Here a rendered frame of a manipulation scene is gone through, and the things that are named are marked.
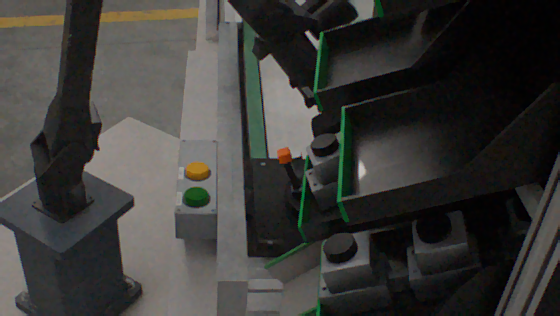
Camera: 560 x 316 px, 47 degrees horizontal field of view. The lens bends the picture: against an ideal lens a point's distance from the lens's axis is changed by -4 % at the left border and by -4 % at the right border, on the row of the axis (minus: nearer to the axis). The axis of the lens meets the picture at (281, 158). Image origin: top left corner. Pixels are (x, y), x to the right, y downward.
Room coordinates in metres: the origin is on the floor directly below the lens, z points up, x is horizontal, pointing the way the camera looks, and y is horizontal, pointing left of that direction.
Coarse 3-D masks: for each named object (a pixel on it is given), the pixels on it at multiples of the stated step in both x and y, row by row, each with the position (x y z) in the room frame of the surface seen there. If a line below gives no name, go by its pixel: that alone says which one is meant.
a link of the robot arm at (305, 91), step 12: (300, 72) 0.81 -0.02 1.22; (312, 72) 0.81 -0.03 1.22; (300, 84) 0.82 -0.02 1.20; (312, 84) 0.81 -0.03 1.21; (312, 96) 0.82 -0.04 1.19; (312, 120) 0.78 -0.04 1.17; (324, 120) 0.76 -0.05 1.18; (336, 120) 0.75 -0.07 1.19; (324, 132) 0.75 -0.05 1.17; (336, 132) 0.75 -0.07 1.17
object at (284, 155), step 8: (280, 152) 0.84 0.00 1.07; (288, 152) 0.83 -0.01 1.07; (296, 152) 0.85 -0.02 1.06; (280, 160) 0.83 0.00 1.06; (288, 160) 0.83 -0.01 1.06; (296, 160) 0.83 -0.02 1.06; (288, 168) 0.83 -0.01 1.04; (288, 176) 0.83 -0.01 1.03; (296, 176) 0.84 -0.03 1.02; (296, 184) 0.83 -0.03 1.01
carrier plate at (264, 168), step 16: (256, 160) 0.94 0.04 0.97; (272, 160) 0.95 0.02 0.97; (304, 160) 0.96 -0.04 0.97; (256, 176) 0.90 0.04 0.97; (272, 176) 0.90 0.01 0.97; (256, 192) 0.85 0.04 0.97; (272, 192) 0.86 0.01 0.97; (256, 208) 0.81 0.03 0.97; (272, 208) 0.82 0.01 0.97; (256, 224) 0.77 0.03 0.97; (272, 224) 0.78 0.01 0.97; (288, 224) 0.78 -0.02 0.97; (256, 240) 0.74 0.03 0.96; (272, 240) 0.74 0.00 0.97; (288, 240) 0.74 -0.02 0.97; (272, 256) 0.72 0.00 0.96
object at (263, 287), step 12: (252, 264) 0.70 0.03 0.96; (264, 264) 0.70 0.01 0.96; (252, 276) 0.67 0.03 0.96; (264, 276) 0.67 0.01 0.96; (252, 288) 0.67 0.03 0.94; (264, 288) 0.67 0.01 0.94; (276, 288) 0.67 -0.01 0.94; (252, 300) 0.67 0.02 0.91; (264, 300) 0.67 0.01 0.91; (276, 300) 0.67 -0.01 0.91; (252, 312) 0.67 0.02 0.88; (264, 312) 0.67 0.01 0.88; (276, 312) 0.67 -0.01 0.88
